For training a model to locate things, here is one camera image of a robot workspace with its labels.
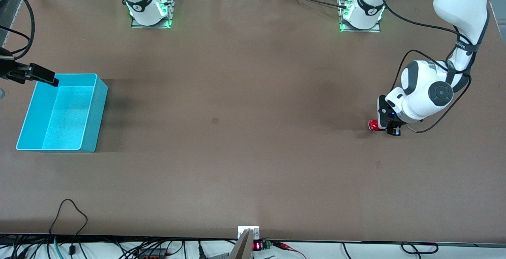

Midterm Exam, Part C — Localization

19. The blue plastic box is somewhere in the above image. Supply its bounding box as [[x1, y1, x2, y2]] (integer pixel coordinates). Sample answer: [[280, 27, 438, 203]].
[[16, 73, 108, 153]]

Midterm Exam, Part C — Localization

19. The grey metal bar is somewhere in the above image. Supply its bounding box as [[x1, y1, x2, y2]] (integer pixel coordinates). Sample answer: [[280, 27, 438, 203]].
[[228, 229, 253, 259]]

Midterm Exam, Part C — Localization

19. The black power strip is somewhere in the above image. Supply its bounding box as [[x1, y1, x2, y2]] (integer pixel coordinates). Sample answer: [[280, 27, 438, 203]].
[[136, 249, 167, 259]]

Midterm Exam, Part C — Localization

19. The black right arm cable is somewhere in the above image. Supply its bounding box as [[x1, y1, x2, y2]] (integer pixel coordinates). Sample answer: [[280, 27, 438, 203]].
[[0, 0, 35, 60]]

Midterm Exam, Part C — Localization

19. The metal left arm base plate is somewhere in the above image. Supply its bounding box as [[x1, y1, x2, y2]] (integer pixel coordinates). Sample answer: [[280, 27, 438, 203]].
[[339, 0, 381, 33]]

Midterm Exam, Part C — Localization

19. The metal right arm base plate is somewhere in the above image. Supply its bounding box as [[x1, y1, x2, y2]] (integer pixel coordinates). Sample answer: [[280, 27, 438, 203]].
[[130, 0, 176, 29]]

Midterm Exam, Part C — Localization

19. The black coiled cable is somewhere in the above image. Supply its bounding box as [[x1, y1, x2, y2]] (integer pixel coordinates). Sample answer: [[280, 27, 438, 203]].
[[401, 242, 439, 255]]

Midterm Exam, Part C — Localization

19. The red clip lead cable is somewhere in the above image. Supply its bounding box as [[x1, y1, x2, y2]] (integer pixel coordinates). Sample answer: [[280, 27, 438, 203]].
[[273, 241, 307, 259]]

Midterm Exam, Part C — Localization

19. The black looped cable with plug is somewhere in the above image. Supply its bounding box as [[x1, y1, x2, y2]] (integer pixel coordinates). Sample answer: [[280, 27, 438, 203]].
[[49, 199, 88, 255]]

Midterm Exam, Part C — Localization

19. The white mounting bracket plate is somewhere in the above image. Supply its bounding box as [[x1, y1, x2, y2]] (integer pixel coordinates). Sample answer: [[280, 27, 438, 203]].
[[238, 226, 260, 240]]

